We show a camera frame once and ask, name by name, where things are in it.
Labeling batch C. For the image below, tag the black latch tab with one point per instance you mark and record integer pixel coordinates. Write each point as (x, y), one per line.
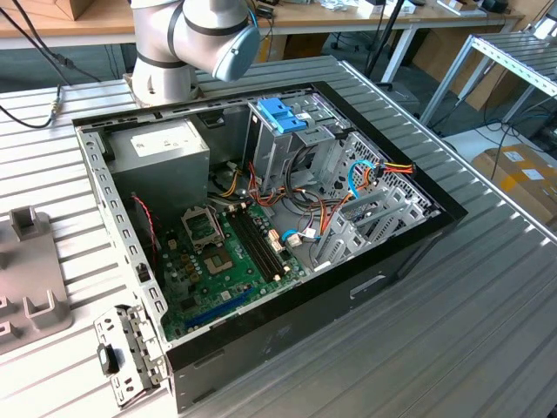
(108, 359)

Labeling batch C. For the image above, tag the blue plastic drive latch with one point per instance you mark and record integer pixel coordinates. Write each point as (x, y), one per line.
(283, 117)

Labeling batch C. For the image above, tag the black open PC case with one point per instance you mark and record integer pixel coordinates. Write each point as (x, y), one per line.
(304, 331)

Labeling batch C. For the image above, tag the black RAM slot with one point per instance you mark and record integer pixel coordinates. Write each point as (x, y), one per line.
(250, 246)
(263, 239)

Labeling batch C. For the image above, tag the black tripod stand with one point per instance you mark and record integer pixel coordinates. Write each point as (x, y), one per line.
(382, 41)

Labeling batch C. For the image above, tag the grey power supply unit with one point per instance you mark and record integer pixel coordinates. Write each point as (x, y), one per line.
(161, 174)

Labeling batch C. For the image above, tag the labelled brown cardboard box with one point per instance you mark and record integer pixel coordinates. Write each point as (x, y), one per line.
(513, 183)

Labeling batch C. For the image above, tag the metal expansion card retainer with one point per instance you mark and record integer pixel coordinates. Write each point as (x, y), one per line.
(130, 348)

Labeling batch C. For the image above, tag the grey parts rack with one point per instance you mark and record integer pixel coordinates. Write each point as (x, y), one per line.
(30, 261)

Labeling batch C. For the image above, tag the blue expansion slot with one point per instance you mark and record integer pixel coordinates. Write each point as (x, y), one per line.
(217, 310)

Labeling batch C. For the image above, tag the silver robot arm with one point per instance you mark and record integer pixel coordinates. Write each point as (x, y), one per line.
(161, 43)

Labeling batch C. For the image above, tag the green motherboard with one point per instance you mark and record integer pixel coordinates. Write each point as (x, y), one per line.
(204, 300)

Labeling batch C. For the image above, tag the grey metal disk bay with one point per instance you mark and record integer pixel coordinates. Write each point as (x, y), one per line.
(383, 226)

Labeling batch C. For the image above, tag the grey metal drive cage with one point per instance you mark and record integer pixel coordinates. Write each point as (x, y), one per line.
(270, 152)

